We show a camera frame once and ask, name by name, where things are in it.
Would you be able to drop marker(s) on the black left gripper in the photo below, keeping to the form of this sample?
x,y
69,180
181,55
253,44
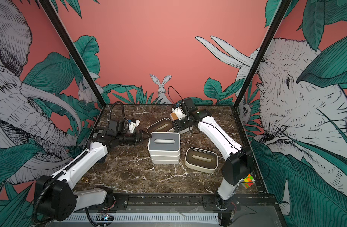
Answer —
x,y
138,140

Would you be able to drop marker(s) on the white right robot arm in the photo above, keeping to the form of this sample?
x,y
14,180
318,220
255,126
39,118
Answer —
x,y
238,159

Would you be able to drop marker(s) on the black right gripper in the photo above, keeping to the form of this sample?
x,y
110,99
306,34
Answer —
x,y
177,124

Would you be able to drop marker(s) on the checkerboard calibration plate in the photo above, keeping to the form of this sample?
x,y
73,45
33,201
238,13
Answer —
x,y
98,131

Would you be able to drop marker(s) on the dark brown lid tissue box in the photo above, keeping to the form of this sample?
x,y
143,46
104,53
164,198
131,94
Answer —
x,y
164,125
201,160

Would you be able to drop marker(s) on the white slotted cable duct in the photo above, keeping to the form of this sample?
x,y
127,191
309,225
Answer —
x,y
207,218

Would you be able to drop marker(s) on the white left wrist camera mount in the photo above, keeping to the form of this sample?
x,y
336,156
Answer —
x,y
133,124

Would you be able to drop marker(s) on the wood lid white tissue box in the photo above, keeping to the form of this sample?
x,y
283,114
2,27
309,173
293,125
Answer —
x,y
173,117

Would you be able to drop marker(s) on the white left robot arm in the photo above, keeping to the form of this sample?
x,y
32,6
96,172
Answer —
x,y
54,197

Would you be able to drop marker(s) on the black left frame post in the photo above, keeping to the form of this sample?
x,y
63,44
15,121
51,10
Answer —
x,y
65,37

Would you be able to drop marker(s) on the colourful puzzle cube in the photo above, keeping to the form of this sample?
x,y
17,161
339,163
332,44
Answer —
x,y
248,181

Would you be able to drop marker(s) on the black frame post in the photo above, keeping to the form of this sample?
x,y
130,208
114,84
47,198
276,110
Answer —
x,y
278,17
65,37

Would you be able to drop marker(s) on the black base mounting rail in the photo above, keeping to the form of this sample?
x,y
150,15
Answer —
x,y
209,202

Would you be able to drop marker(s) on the grey lid white tissue box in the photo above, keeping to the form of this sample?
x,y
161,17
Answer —
x,y
166,162

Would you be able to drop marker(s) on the black right frame post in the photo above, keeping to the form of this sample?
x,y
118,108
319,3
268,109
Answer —
x,y
278,17

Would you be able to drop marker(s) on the small circuit board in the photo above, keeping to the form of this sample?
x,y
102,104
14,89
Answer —
x,y
106,217

